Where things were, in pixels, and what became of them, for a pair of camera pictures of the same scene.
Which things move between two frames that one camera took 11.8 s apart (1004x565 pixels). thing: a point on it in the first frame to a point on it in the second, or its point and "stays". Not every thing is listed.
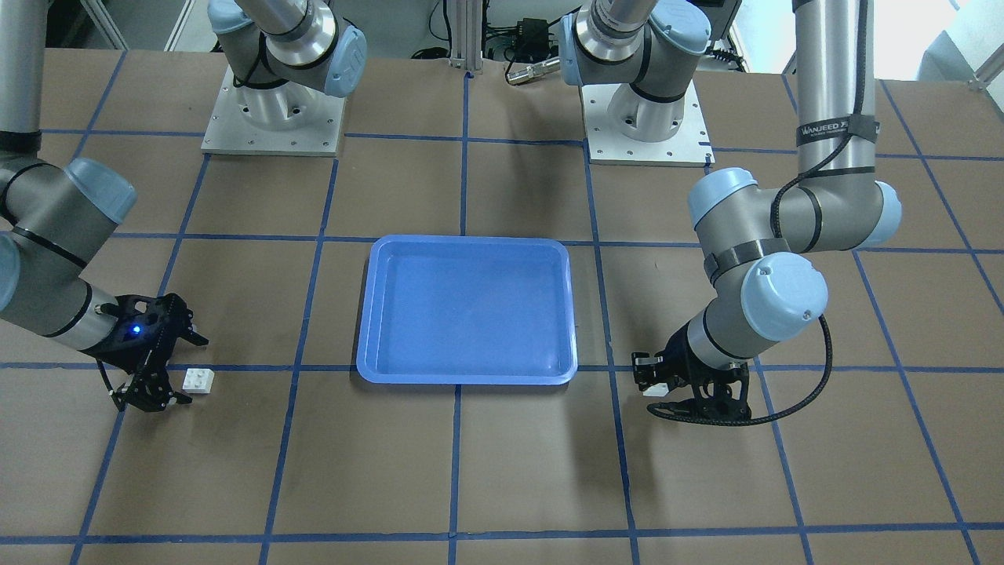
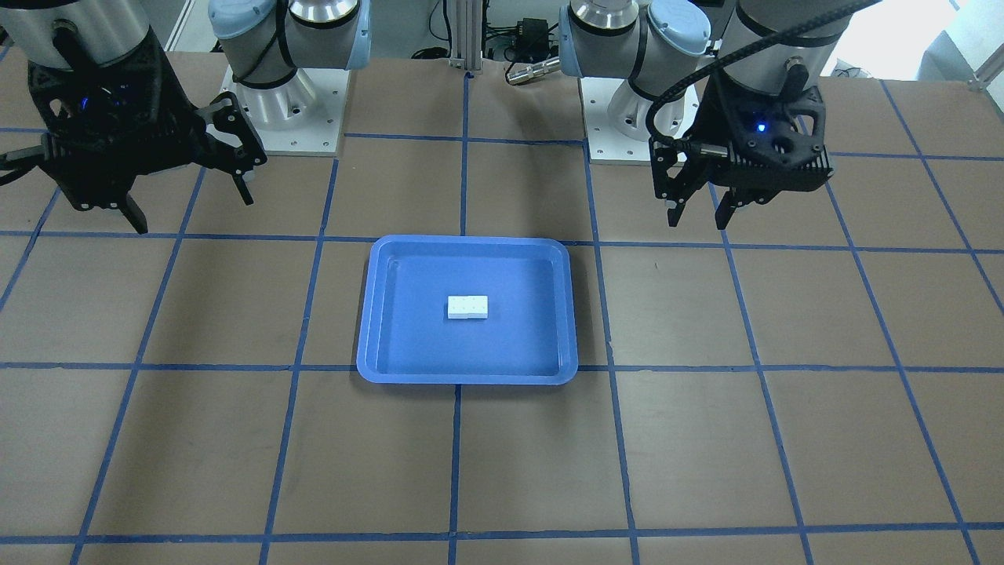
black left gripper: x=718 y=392 to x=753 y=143
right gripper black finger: x=194 y=337 to x=243 y=188
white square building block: x=660 y=389 to x=478 y=307
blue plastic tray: x=440 y=310 stays
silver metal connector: x=547 y=66 stays
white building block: x=198 y=380 to x=458 y=307
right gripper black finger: x=151 y=392 to x=135 y=215
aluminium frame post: x=467 y=35 stays
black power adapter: x=532 y=37 stays
